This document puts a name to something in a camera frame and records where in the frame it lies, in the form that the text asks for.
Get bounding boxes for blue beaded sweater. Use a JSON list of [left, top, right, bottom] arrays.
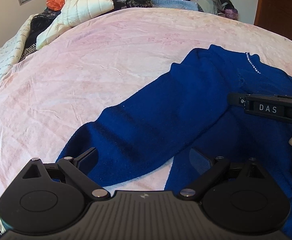
[[60, 46, 292, 239]]

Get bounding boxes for purple bag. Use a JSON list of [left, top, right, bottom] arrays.
[[224, 9, 238, 21]]

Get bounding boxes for pink bed blanket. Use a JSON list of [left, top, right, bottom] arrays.
[[0, 6, 292, 233]]

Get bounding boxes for light blue towel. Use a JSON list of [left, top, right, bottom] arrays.
[[150, 0, 203, 12]]

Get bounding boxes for dark patterned garment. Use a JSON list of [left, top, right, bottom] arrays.
[[125, 0, 153, 8]]

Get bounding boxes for cream quilted jacket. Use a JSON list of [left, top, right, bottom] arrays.
[[36, 0, 114, 50]]

